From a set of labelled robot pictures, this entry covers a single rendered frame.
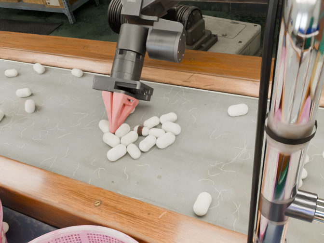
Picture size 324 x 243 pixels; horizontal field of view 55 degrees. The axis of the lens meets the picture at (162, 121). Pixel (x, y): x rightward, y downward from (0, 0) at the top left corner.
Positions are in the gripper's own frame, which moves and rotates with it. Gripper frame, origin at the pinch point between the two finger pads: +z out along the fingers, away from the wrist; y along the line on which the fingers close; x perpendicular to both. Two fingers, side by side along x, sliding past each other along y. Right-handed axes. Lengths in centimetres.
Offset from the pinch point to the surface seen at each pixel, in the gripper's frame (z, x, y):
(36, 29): -70, 159, -200
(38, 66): -11.1, 8.9, -31.4
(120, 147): 2.9, -3.1, 4.0
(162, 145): 1.1, -0.5, 10.6
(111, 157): 4.9, -4.2, 3.2
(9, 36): -20, 16, -53
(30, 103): -1.4, 0.6, -22.8
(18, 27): -70, 159, -222
